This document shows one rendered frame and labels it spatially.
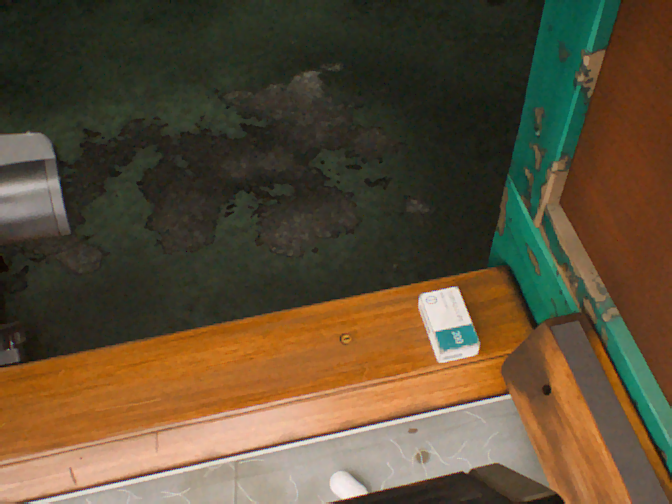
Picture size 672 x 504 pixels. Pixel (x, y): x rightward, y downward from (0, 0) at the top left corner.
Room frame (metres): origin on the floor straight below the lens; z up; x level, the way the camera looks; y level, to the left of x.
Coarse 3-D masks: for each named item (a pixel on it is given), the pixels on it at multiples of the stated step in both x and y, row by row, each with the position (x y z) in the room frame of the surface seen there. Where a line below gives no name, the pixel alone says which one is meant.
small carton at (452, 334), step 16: (448, 288) 0.40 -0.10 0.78; (432, 304) 0.38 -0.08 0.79; (448, 304) 0.38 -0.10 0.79; (464, 304) 0.38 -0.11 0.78; (432, 320) 0.37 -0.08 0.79; (448, 320) 0.36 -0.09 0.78; (464, 320) 0.36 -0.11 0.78; (432, 336) 0.35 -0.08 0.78; (448, 336) 0.35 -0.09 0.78; (464, 336) 0.35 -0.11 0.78; (448, 352) 0.34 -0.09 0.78; (464, 352) 0.34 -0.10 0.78
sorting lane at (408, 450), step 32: (416, 416) 0.30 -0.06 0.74; (448, 416) 0.30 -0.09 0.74; (480, 416) 0.30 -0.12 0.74; (512, 416) 0.30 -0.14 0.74; (288, 448) 0.27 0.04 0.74; (320, 448) 0.27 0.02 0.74; (352, 448) 0.27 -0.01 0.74; (384, 448) 0.27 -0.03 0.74; (416, 448) 0.27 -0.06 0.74; (448, 448) 0.27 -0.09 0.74; (480, 448) 0.27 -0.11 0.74; (512, 448) 0.27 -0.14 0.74; (160, 480) 0.25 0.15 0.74; (192, 480) 0.25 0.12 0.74; (224, 480) 0.25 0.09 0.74; (256, 480) 0.25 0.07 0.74; (288, 480) 0.25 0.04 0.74; (320, 480) 0.25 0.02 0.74; (384, 480) 0.24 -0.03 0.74; (416, 480) 0.24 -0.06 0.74; (544, 480) 0.24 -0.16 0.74
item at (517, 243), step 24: (504, 192) 0.48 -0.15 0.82; (504, 216) 0.47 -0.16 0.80; (528, 216) 0.43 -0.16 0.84; (504, 240) 0.46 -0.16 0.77; (528, 240) 0.42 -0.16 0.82; (504, 264) 0.45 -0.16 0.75; (528, 264) 0.41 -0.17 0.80; (552, 264) 0.38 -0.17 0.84; (528, 288) 0.40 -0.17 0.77; (552, 288) 0.37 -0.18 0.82; (552, 312) 0.36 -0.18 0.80; (576, 312) 0.34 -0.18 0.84
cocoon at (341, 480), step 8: (336, 472) 0.25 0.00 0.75; (344, 472) 0.25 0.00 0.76; (336, 480) 0.24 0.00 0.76; (344, 480) 0.24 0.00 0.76; (352, 480) 0.24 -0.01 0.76; (336, 488) 0.23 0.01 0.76; (344, 488) 0.23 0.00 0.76; (352, 488) 0.23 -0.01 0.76; (360, 488) 0.23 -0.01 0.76; (344, 496) 0.23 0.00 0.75; (352, 496) 0.23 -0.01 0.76
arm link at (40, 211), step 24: (0, 144) 0.37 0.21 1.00; (24, 144) 0.37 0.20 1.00; (48, 144) 0.37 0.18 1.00; (0, 168) 0.36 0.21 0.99; (24, 168) 0.36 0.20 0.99; (48, 168) 0.36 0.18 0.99; (0, 192) 0.34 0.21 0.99; (24, 192) 0.34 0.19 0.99; (48, 192) 0.34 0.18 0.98; (0, 216) 0.33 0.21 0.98; (24, 216) 0.33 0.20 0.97; (48, 216) 0.33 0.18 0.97; (0, 240) 0.32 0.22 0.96; (24, 240) 0.33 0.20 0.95
